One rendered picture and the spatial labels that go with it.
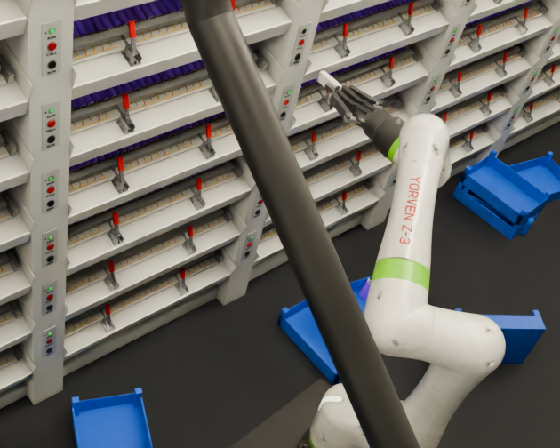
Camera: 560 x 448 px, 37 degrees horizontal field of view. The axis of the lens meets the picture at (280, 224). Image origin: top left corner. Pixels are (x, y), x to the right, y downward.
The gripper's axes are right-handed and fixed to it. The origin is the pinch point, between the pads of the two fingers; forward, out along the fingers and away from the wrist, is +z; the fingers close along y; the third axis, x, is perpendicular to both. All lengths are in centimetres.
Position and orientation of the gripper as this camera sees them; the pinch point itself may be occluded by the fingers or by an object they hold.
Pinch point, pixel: (329, 83)
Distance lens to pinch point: 214.0
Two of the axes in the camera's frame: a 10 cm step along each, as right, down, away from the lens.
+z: -6.3, -6.4, 4.5
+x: 1.9, -6.9, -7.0
